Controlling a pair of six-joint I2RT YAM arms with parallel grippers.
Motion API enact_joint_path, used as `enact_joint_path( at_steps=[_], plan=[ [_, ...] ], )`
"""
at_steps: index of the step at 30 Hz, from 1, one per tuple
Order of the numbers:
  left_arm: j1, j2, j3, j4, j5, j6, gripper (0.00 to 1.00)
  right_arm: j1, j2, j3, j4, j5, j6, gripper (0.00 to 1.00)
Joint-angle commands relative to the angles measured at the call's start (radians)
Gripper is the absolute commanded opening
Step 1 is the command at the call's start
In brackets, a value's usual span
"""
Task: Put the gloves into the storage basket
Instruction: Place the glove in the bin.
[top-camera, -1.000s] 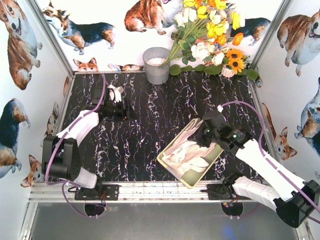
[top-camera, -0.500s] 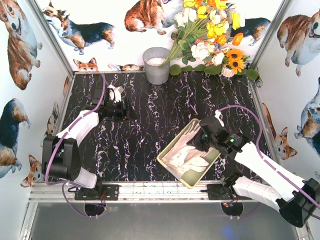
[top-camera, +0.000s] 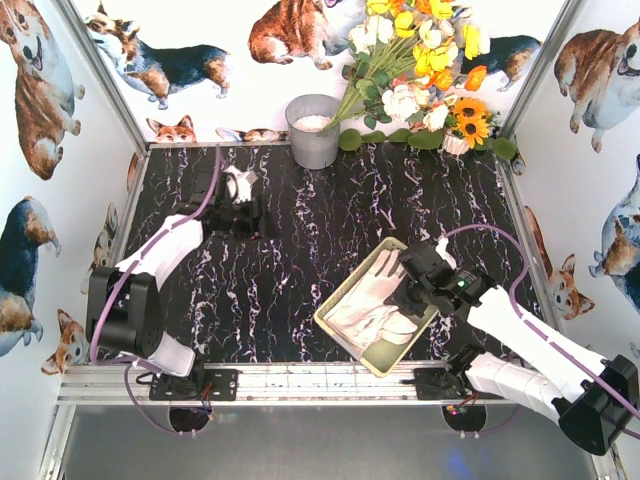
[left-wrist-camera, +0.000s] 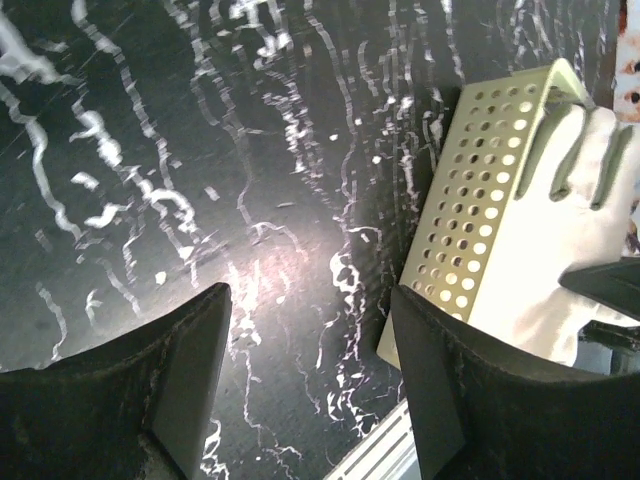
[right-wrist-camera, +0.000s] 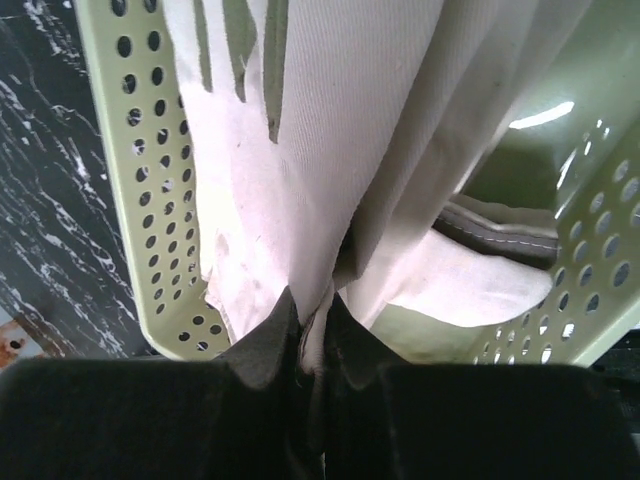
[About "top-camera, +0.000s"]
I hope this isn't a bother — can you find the artificial flower bouquet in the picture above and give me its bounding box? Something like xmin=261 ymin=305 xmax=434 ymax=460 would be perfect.
xmin=325 ymin=1 xmax=491 ymax=130

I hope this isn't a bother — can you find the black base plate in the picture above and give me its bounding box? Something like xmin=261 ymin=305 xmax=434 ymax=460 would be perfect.
xmin=400 ymin=367 xmax=500 ymax=400
xmin=149 ymin=368 xmax=239 ymax=401

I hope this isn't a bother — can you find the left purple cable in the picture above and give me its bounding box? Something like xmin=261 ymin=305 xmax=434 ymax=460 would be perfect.
xmin=88 ymin=146 xmax=226 ymax=438

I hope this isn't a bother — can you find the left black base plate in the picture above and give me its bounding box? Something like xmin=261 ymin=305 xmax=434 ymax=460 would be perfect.
xmin=149 ymin=368 xmax=239 ymax=401

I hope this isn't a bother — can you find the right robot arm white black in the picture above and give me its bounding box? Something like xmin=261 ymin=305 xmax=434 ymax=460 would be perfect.
xmin=393 ymin=242 xmax=639 ymax=456

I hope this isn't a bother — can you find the small sunflower pot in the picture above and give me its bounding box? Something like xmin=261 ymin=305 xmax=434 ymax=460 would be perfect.
xmin=441 ymin=97 xmax=501 ymax=156

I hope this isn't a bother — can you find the grey metal bucket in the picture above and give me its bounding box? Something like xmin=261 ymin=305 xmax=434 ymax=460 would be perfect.
xmin=285 ymin=94 xmax=340 ymax=170

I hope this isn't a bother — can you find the white grey glove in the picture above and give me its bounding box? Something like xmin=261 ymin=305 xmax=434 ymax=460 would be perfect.
xmin=324 ymin=250 xmax=418 ymax=351

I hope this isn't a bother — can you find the pale green plastic storage basket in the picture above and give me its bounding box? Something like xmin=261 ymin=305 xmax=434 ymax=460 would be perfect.
xmin=313 ymin=237 xmax=439 ymax=378

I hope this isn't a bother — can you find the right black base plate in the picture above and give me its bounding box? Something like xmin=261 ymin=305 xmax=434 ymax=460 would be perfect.
xmin=400 ymin=367 xmax=500 ymax=400

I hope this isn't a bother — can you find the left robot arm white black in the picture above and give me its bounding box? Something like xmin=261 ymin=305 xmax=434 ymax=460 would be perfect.
xmin=86 ymin=166 xmax=267 ymax=378

